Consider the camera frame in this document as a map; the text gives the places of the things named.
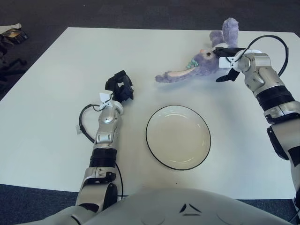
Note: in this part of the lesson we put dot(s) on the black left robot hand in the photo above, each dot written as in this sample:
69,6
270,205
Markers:
122,89

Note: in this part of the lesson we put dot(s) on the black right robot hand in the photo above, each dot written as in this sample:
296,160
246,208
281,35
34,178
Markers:
228,52

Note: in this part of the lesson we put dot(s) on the purple plush bunny doll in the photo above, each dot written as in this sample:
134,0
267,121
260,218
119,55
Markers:
201,68

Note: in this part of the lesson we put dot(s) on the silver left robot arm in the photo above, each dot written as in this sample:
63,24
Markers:
106,138

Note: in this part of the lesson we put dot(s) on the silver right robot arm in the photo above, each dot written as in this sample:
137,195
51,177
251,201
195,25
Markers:
260,75

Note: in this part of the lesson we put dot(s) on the white plate with black rim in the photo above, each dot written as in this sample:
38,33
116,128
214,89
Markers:
178,138

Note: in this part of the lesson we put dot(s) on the black stand on floor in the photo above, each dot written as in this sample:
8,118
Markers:
14,64

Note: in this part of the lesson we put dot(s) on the grey robot torso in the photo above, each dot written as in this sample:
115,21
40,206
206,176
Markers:
164,206

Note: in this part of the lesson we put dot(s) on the dark bag on floor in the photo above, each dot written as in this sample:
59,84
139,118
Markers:
3,44

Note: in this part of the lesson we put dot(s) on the white cloth on floor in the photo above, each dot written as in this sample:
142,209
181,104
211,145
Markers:
9,27

